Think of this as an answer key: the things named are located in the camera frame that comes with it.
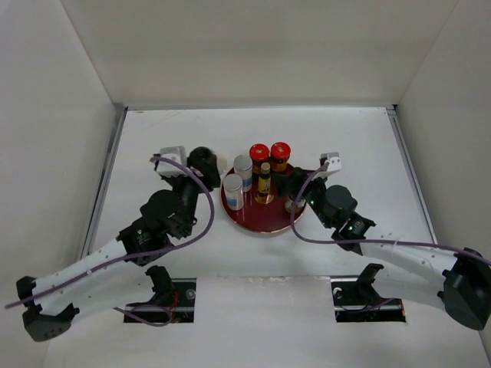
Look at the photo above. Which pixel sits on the black cap brown spice bottle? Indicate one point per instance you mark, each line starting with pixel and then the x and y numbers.
pixel 294 207

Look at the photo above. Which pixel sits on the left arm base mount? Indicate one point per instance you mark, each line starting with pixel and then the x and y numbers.
pixel 173 301

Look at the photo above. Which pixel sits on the round red tray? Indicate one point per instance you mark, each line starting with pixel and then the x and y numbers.
pixel 258 217

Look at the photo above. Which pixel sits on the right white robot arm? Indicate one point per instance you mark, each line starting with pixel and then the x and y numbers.
pixel 457 281

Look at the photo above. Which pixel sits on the silver lid spice jar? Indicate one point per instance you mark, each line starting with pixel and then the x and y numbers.
pixel 232 186

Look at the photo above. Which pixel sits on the silver lid blue label jar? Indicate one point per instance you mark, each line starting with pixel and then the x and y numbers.
pixel 242 166

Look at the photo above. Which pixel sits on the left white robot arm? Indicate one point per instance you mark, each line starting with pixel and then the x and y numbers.
pixel 125 270

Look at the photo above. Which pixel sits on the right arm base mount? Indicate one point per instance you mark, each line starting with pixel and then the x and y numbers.
pixel 356 301

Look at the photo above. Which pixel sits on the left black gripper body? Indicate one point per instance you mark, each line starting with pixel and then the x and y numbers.
pixel 187 188

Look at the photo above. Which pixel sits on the black cap white powder bottle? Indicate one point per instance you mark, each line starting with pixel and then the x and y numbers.
pixel 206 161

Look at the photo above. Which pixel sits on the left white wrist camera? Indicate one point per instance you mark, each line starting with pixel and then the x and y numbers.
pixel 170 161

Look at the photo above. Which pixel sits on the red lid sauce jar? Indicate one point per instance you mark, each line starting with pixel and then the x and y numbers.
pixel 279 156
pixel 259 153

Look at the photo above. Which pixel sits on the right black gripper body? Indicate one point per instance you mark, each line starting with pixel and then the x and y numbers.
pixel 314 197

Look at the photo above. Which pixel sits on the tall yellow label bottle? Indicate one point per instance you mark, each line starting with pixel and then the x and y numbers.
pixel 263 194

